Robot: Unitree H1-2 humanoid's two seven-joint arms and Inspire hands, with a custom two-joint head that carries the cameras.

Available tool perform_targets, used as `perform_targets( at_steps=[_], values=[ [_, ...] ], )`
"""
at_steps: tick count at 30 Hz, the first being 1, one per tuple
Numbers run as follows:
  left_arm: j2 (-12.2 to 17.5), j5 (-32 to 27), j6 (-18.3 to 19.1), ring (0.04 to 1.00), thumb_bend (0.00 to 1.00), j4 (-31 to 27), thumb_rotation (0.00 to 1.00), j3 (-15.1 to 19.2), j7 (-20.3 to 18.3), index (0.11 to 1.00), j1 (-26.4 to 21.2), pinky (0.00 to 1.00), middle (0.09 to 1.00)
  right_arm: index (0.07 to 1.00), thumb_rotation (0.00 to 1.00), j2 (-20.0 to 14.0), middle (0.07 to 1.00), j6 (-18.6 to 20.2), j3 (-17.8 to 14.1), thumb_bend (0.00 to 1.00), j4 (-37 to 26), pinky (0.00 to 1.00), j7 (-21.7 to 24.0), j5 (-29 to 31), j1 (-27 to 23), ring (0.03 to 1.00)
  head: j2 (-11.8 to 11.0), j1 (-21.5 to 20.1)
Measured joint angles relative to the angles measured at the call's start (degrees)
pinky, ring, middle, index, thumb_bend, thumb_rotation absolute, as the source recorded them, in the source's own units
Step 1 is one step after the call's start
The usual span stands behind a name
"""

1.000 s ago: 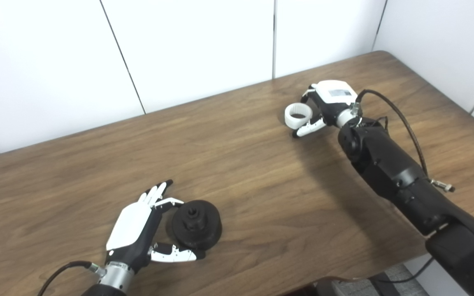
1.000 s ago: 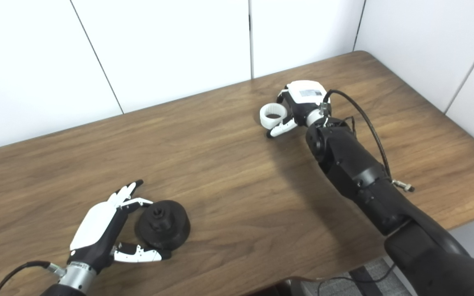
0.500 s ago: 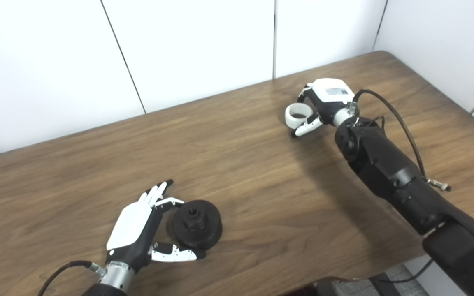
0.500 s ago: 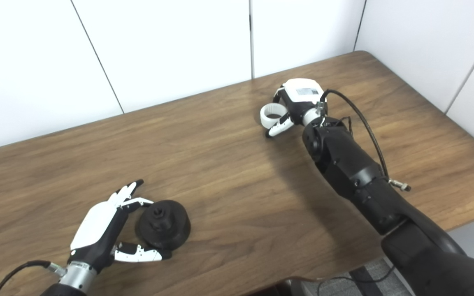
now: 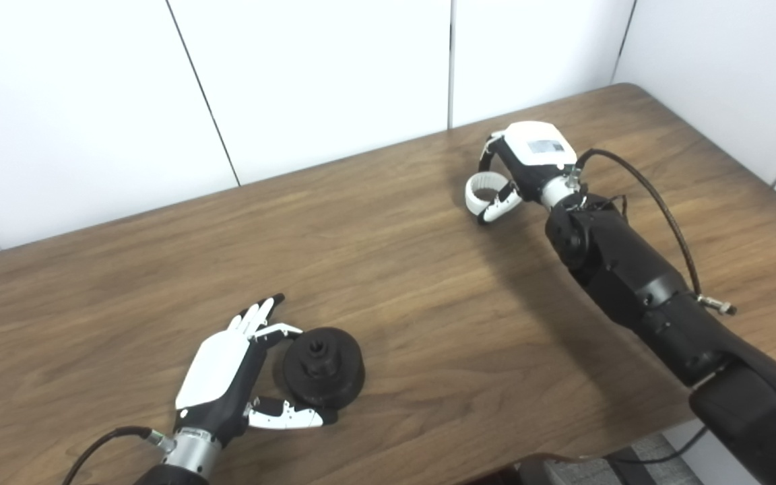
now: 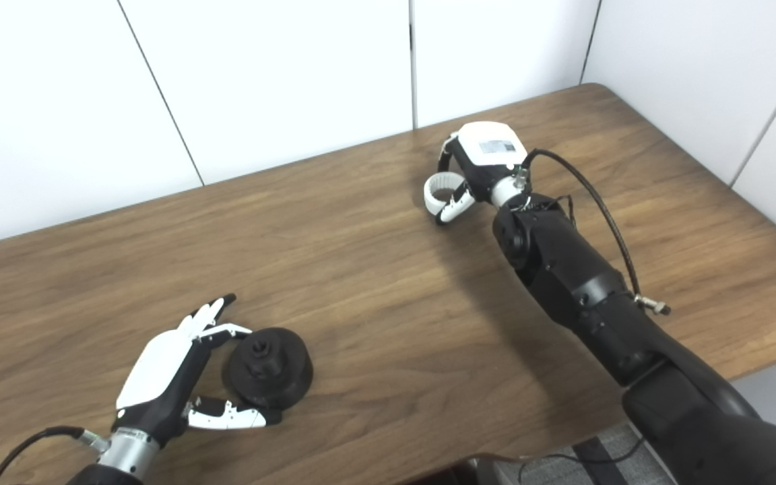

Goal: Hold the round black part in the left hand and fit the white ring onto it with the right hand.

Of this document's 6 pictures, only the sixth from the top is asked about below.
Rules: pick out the white and black right hand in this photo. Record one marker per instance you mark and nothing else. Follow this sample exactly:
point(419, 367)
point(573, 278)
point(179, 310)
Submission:
point(489, 145)

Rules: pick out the white and black left hand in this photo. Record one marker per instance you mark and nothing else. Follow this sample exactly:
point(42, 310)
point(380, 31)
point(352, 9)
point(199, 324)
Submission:
point(155, 370)

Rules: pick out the round black part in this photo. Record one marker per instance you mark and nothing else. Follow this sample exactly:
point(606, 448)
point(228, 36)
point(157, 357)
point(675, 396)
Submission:
point(280, 384)

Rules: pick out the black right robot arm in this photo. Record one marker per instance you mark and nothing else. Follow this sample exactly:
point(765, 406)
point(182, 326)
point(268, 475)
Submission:
point(576, 283)

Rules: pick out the grey padded seat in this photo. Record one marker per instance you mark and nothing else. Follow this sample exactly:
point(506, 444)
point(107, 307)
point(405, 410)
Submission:
point(543, 475)

